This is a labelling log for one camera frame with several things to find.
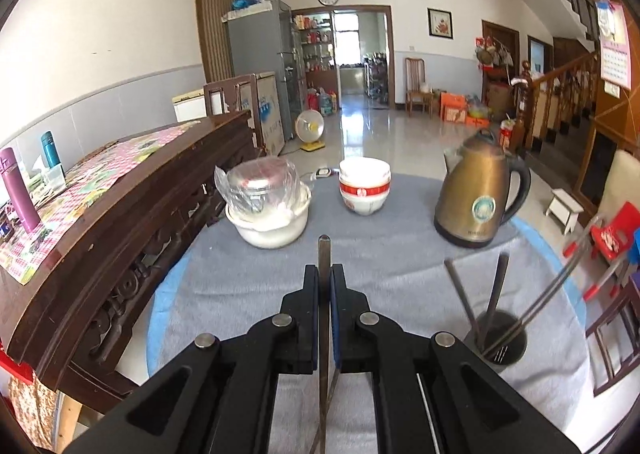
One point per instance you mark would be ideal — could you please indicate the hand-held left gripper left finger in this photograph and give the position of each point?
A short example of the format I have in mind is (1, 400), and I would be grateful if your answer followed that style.
(311, 314)

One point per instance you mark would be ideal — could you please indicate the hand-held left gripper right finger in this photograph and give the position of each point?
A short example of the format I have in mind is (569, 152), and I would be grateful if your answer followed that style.
(339, 319)

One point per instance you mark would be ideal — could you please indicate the single dark wooden chopstick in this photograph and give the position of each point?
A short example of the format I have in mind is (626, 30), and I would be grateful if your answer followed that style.
(324, 254)
(334, 386)

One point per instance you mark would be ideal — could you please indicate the bundle of dark chopsticks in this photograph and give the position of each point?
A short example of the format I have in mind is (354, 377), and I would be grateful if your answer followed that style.
(495, 294)

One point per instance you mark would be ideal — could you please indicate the grey metal utensil holder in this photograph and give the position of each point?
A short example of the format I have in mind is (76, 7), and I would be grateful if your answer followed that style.
(515, 349)

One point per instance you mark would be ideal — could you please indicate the grey tablecloth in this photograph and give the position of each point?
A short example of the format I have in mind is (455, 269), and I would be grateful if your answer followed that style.
(400, 254)

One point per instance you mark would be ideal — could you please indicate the white cooker pot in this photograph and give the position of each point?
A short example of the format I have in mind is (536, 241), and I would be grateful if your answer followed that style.
(270, 231)

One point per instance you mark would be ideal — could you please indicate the stack of white red bowls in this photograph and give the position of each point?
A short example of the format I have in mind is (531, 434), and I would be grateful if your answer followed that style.
(365, 194)

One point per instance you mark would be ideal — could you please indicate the plastic bagged metal lid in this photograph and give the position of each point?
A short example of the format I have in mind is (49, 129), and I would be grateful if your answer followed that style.
(257, 184)

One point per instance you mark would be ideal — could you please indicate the bronze electric kettle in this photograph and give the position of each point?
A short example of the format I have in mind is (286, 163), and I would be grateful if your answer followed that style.
(475, 194)

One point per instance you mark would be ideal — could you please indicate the white electric fan heater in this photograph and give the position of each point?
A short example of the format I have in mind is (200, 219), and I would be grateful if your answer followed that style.
(310, 128)

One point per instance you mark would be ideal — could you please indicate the carved dark wooden sideboard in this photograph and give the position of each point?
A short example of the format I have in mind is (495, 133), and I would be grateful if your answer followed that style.
(125, 244)

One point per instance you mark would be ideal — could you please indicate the printed cardboard appliance box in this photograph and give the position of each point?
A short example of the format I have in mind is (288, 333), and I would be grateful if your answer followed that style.
(267, 118)

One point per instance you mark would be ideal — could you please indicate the blue water jug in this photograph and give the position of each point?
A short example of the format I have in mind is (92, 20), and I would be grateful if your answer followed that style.
(327, 103)

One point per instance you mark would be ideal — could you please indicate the blue table cover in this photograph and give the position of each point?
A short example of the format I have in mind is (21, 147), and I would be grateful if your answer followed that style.
(545, 244)

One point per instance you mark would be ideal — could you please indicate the dark wooden chair back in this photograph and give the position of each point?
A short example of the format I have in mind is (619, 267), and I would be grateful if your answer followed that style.
(230, 88)

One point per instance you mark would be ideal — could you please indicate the orange cardboard box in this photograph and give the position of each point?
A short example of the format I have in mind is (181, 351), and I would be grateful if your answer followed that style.
(454, 108)

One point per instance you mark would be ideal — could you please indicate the white chest freezer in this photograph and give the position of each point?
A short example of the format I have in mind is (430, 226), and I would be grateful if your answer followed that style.
(189, 106)

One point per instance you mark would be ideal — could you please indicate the brown wooden dining chair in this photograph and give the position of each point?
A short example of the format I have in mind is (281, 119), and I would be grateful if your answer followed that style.
(417, 83)

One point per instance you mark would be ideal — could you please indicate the patterned sideboard cloth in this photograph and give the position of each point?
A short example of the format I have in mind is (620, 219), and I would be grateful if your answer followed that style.
(110, 168)

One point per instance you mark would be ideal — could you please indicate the small white stool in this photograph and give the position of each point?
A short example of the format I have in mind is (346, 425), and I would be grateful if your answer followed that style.
(562, 204)

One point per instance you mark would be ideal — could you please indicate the shelf with bottles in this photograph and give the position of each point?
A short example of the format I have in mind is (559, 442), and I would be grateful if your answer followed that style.
(312, 48)

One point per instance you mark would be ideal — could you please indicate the grey refrigerator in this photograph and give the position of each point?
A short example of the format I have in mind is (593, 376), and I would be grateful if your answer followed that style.
(255, 43)

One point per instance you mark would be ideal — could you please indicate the dark wooden purple-seat chair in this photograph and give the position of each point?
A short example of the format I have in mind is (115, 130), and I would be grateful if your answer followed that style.
(620, 324)

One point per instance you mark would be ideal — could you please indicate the red child chair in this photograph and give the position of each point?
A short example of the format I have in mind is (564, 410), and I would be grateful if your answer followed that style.
(617, 229)

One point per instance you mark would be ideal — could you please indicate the clear plastic box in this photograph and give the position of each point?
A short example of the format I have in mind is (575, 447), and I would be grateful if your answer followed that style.
(50, 179)

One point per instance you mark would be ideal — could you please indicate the blue cloth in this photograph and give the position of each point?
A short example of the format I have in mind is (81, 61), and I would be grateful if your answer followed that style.
(635, 244)

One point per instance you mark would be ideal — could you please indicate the hanging baskets and hats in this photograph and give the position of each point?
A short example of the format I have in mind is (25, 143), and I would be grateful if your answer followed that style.
(492, 53)

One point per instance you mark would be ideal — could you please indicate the brown door curtain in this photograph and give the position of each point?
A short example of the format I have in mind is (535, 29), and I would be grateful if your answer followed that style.
(220, 18)

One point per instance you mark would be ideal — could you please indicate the teal thermos bottle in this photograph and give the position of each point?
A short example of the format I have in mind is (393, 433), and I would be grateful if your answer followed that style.
(50, 148)

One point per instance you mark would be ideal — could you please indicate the wooden staircase railing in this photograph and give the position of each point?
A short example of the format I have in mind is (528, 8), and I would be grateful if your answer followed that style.
(555, 93)

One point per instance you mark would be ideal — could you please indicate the cream armchair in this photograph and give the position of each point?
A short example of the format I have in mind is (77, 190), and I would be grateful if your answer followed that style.
(622, 184)

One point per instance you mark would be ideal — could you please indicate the purple thermos bottle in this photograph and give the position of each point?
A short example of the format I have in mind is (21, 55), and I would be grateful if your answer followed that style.
(20, 194)

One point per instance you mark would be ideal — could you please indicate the framed wall picture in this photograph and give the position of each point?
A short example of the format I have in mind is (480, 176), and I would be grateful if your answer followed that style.
(440, 23)

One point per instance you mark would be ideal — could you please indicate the pink wall calendar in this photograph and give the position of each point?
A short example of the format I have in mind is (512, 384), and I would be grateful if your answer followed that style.
(615, 53)

